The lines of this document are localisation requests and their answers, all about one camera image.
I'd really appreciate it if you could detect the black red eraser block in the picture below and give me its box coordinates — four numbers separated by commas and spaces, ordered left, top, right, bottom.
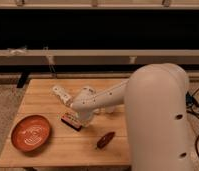
61, 113, 82, 131

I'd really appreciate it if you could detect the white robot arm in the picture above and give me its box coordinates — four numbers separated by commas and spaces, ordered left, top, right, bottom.
71, 63, 192, 171

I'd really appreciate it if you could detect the white plastic bottle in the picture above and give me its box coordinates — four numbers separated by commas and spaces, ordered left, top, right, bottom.
52, 85, 72, 106

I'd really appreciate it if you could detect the brown chili pepper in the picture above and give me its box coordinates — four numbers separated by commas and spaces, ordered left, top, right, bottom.
96, 132, 115, 149

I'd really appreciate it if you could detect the orange patterned bowl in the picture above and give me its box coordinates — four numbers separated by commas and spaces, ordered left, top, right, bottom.
11, 115, 51, 152

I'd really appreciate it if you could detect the blue power adapter box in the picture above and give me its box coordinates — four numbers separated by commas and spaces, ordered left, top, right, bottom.
186, 92, 193, 107

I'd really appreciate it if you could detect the black table leg post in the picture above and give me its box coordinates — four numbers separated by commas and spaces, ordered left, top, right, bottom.
17, 71, 29, 88

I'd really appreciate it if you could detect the wooden rail beam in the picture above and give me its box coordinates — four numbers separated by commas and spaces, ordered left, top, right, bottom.
0, 49, 199, 66

